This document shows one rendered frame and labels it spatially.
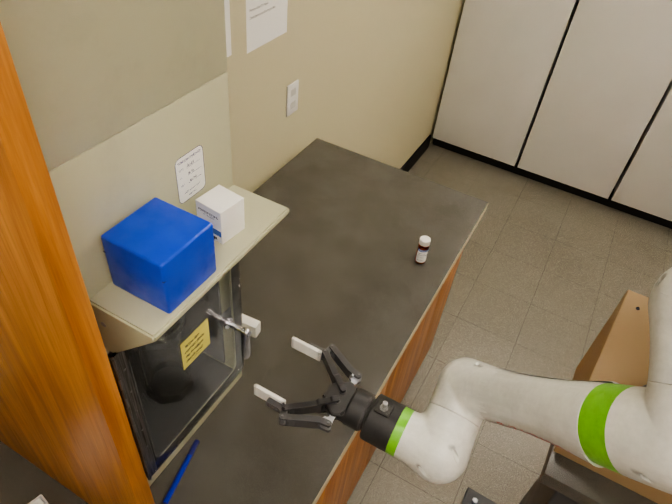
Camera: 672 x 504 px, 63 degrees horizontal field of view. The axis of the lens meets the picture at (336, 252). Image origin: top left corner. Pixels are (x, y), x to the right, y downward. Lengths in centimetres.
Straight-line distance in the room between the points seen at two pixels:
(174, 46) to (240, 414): 84
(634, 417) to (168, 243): 61
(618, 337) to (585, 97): 247
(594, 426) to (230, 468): 75
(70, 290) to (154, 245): 14
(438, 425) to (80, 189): 70
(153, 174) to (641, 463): 71
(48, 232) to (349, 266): 117
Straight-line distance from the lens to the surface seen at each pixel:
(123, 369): 92
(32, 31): 62
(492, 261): 324
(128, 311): 77
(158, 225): 75
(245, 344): 114
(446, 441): 104
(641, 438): 77
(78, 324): 66
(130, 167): 76
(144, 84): 73
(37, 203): 55
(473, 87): 381
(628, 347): 138
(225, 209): 81
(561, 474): 140
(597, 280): 341
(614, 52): 358
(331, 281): 159
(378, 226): 179
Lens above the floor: 208
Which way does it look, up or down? 43 degrees down
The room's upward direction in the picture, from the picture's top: 7 degrees clockwise
